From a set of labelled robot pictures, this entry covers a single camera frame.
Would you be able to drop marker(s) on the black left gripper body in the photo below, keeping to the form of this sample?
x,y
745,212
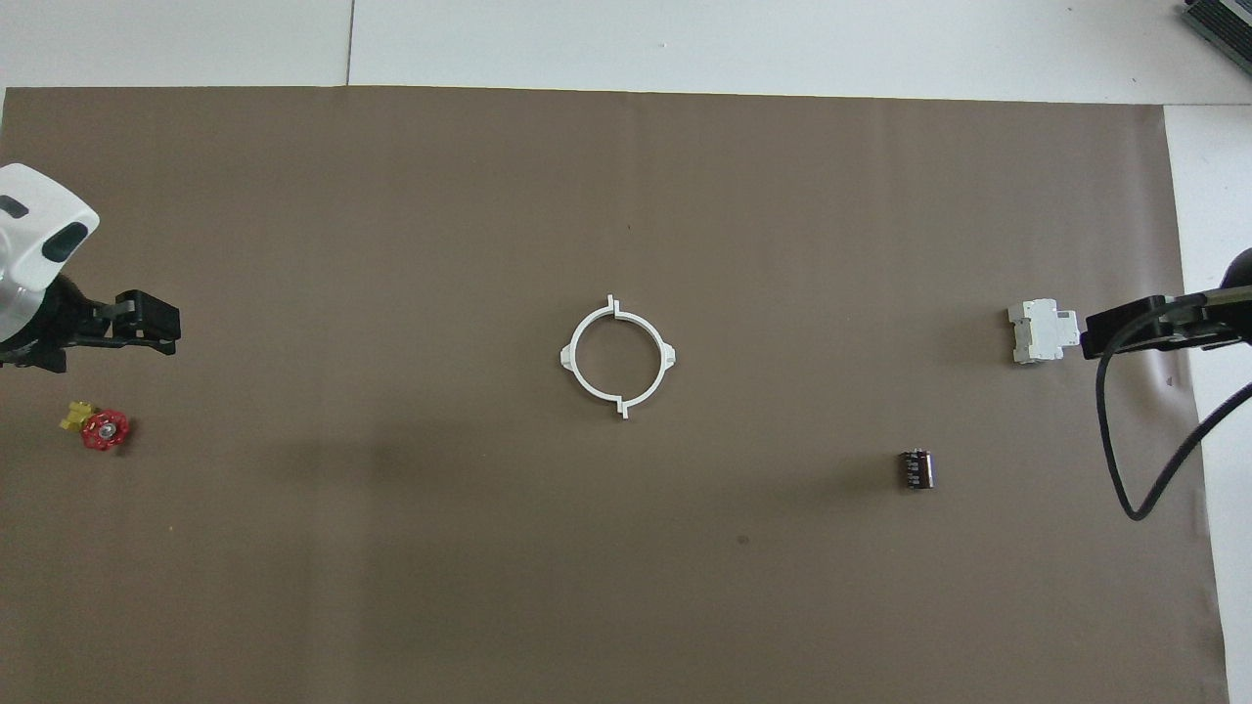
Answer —
x,y
68,318

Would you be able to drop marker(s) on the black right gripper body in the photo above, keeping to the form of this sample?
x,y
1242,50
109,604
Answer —
x,y
1213,313

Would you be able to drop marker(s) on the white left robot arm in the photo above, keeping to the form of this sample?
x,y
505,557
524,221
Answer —
x,y
29,235

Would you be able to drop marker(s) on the white circuit breaker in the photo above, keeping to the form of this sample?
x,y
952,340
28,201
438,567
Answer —
x,y
1042,332

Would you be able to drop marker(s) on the red and yellow valve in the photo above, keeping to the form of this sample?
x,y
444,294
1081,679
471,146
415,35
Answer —
x,y
104,430

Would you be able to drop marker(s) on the black cylindrical capacitor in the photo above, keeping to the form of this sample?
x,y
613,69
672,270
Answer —
x,y
916,469

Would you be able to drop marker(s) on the black ribbed device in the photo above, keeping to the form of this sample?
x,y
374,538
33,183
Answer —
x,y
1223,20

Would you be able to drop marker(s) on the brown paper table mat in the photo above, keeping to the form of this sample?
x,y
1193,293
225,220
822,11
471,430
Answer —
x,y
782,196

